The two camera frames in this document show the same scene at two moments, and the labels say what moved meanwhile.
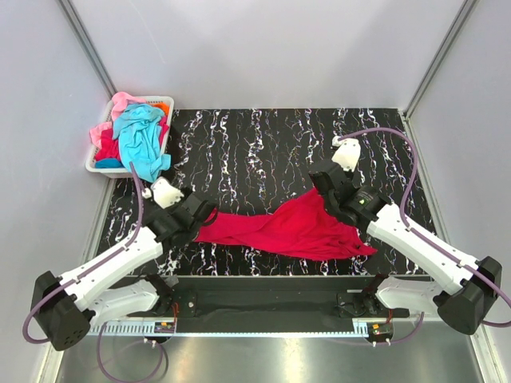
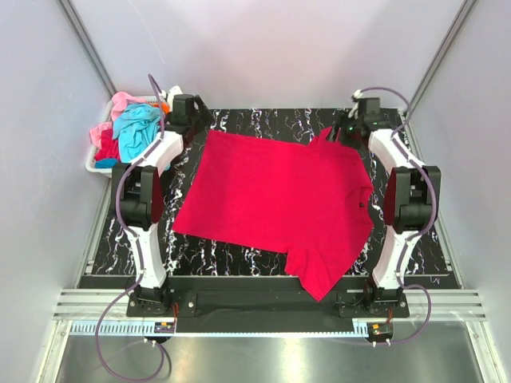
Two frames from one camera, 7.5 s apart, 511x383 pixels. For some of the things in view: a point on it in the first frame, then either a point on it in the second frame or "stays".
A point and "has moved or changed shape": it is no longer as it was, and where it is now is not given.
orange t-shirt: x=162 y=105 stays
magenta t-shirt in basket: x=109 y=148 stays
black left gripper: x=187 y=192 → x=205 y=119
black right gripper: x=349 y=174 → x=331 y=134
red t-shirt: x=306 y=228 has moved or changed shape
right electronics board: x=379 y=328 stays
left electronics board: x=164 y=327 stays
